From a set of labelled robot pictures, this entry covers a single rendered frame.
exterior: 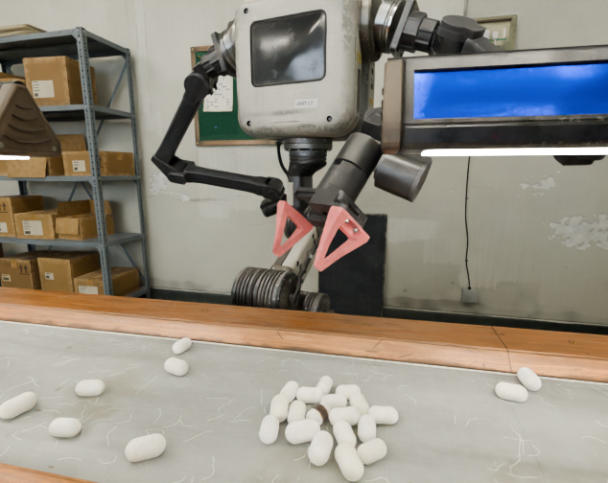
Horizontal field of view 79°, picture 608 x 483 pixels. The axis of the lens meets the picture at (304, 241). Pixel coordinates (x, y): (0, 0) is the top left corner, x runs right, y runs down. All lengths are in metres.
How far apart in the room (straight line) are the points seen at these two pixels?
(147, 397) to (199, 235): 2.33
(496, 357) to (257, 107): 0.77
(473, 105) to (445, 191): 2.16
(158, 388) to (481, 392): 0.43
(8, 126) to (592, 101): 0.49
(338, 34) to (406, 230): 1.69
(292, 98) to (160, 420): 0.75
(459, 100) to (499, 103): 0.03
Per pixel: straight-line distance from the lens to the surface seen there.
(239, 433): 0.46
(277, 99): 0.99
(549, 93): 0.32
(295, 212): 0.55
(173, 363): 0.57
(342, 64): 0.94
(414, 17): 1.02
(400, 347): 0.61
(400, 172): 0.51
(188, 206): 2.84
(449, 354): 0.62
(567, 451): 0.51
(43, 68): 3.01
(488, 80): 0.31
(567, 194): 2.62
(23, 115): 0.48
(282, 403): 0.46
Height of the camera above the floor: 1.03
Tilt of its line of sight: 11 degrees down
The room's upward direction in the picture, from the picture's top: straight up
